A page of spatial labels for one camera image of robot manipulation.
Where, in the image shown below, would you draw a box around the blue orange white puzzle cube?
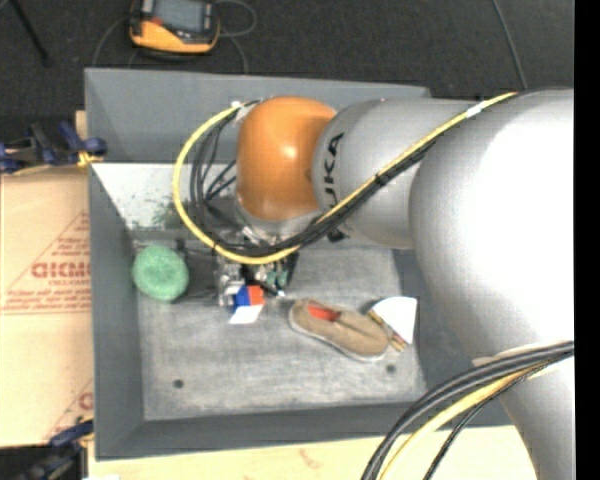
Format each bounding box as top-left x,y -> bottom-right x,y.
227,284 -> 267,326

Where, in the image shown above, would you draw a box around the green foam ball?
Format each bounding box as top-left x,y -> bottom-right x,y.
131,244 -> 191,303

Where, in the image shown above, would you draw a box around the grey metal bin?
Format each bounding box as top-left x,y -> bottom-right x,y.
83,67 -> 512,460

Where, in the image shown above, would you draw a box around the tan slip-on shoe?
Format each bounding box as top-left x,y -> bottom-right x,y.
287,298 -> 392,364

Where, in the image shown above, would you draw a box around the white paper fan wooden sticks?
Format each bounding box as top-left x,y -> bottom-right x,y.
366,295 -> 420,355

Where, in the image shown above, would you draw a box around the brown cardboard board red print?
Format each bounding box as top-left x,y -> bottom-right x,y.
0,163 -> 96,449

